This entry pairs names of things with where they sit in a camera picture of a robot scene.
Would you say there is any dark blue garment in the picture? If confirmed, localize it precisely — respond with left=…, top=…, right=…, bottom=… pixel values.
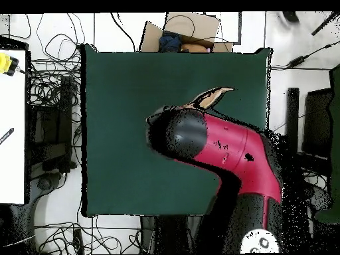
left=158, top=33, right=183, bottom=53

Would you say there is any thin black rod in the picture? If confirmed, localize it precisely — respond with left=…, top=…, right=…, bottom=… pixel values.
left=311, top=11, right=340, bottom=37

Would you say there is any black upright bar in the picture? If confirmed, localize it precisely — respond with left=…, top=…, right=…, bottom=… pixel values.
left=286, top=87, right=300, bottom=155

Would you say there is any black monitor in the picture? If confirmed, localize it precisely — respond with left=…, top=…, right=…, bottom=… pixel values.
left=302, top=88, right=333, bottom=160

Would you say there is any tan terry towel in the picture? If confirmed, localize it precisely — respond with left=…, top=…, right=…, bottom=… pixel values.
left=182, top=86, right=236, bottom=111

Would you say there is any black marker pen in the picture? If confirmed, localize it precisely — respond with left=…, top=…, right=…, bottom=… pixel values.
left=0, top=127, right=15, bottom=145

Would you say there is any white board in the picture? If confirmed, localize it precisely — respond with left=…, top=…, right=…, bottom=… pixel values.
left=0, top=49, right=27, bottom=205

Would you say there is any black power strip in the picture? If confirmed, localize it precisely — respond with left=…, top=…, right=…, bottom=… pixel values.
left=72, top=228, right=84, bottom=254

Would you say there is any orange garment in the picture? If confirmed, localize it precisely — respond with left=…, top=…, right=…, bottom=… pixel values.
left=181, top=42, right=211, bottom=53

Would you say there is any black power adapter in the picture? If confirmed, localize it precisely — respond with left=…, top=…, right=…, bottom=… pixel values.
left=286, top=54, right=309, bottom=68

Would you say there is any brown cardboard box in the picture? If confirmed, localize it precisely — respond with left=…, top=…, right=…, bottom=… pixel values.
left=139, top=11, right=234, bottom=53

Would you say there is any dark green table cloth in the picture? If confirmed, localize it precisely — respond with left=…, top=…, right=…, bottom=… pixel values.
left=80, top=43, right=274, bottom=217

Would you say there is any yellow and black tool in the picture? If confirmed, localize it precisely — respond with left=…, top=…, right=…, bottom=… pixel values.
left=0, top=52, right=20, bottom=77

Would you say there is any dark grey stand base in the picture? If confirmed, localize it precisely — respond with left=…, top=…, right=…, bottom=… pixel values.
left=29, top=172, right=62, bottom=203
left=309, top=184, right=333, bottom=212

